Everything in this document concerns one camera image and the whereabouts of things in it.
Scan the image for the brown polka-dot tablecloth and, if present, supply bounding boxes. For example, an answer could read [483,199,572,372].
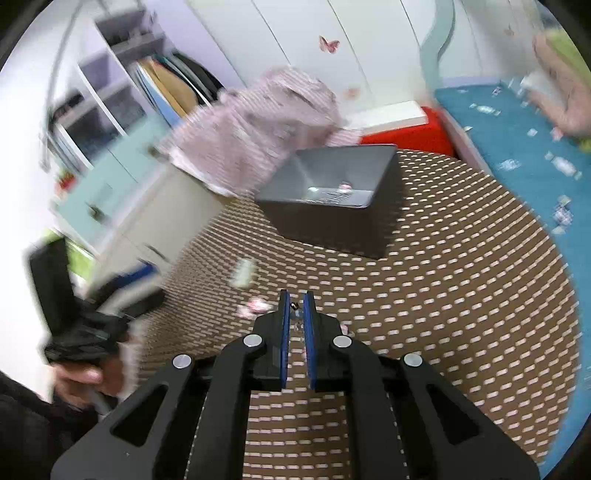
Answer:
[139,148,583,480]

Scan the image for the teal drawer cabinet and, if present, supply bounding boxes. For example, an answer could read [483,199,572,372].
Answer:
[48,111,186,241]

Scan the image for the small white ornament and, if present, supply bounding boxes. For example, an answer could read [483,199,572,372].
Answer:
[231,258,257,289]

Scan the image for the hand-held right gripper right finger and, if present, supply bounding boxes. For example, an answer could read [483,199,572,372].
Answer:
[301,290,542,480]

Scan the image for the teal bunk bed frame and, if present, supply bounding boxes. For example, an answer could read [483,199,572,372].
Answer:
[418,0,498,179]

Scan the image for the person's left hand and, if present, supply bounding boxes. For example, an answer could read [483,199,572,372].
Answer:
[52,332,140,408]

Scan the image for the person's left forearm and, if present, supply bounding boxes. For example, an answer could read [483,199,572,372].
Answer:
[0,369,109,480]

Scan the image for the light blue hanging garment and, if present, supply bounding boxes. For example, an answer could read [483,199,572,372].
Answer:
[133,60,182,128]

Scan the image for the blue patterned bed sheet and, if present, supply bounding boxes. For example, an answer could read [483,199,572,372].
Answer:
[434,78,591,480]

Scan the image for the white wardrobe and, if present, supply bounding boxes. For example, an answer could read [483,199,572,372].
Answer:
[185,0,445,126]

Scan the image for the white low cabinet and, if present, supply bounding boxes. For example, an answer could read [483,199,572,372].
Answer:
[92,165,232,278]

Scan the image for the silver pendant necklace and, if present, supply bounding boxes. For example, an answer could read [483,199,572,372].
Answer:
[295,185,357,206]

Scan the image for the green bag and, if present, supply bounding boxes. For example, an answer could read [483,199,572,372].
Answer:
[41,226,99,283]

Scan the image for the lilac stair shelf unit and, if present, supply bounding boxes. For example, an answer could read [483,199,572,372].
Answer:
[46,9,185,172]

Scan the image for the pink checked blanket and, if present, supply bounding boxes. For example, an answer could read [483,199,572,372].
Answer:
[157,67,363,195]

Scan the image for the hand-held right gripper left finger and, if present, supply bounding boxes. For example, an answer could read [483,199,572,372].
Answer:
[50,289,291,480]

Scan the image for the dark hanging jackets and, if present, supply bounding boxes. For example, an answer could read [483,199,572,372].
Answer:
[175,52,228,105]

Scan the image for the grey metal box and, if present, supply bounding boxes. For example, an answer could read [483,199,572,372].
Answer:
[255,144,402,260]

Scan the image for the red box with white lid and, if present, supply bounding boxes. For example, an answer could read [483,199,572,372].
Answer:
[359,100,456,156]

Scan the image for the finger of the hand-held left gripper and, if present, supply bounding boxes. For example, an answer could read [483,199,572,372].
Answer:
[89,267,168,320]

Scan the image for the tan hanging coat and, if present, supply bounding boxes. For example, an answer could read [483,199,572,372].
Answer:
[148,55,205,117]

